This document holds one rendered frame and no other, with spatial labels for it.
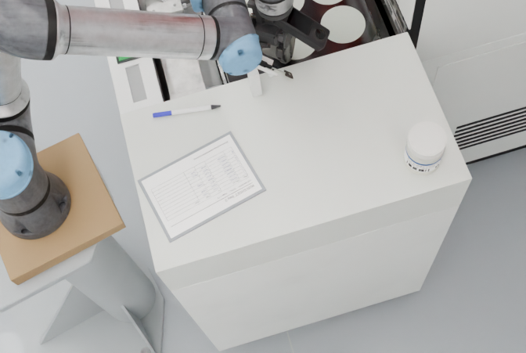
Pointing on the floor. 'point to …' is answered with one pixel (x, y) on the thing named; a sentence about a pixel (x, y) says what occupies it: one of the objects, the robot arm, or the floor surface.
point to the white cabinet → (317, 282)
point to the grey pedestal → (88, 303)
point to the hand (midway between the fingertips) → (289, 59)
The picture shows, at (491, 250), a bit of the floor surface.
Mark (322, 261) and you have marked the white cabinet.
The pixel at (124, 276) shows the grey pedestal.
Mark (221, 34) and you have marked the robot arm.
